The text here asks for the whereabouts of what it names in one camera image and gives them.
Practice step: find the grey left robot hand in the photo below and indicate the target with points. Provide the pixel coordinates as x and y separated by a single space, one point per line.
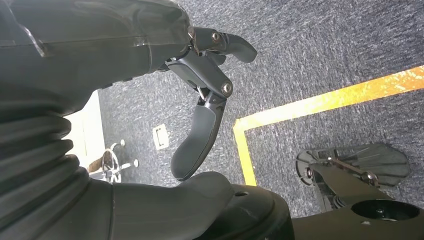
82 39

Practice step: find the white cabinet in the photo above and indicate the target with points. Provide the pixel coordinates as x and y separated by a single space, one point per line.
87 132

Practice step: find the white floor socket plate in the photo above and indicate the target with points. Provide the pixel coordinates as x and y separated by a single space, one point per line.
161 136

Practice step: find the chrome chair base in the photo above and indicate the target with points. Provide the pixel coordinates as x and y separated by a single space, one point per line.
135 163

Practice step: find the black robot waist housing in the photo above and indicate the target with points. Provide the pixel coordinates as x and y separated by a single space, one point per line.
260 217

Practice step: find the yellow floor tape line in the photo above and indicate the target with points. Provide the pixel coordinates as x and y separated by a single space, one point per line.
331 99

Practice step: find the black robot foot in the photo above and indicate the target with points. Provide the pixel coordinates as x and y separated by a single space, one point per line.
382 162

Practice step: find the black robot leg bracket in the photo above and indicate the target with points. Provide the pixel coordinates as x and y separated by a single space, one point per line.
331 227

